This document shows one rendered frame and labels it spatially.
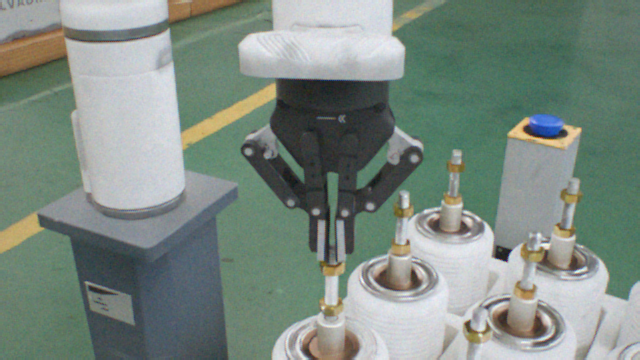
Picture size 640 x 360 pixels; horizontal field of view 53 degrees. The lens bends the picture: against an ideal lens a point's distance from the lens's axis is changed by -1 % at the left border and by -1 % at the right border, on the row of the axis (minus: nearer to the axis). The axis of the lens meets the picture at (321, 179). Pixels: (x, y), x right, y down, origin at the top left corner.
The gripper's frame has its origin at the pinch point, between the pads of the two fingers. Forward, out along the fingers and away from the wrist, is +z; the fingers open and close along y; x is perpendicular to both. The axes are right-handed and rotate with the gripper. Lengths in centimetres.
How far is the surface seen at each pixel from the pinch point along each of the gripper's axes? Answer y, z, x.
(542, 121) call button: -21.8, 3.2, -33.1
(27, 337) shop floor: 46, 36, -25
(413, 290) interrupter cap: -6.7, 10.5, -8.0
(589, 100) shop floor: -60, 37, -140
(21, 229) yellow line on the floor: 63, 36, -53
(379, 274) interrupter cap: -3.5, 10.7, -10.5
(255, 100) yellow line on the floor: 35, 37, -129
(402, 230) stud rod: -5.4, 5.3, -9.8
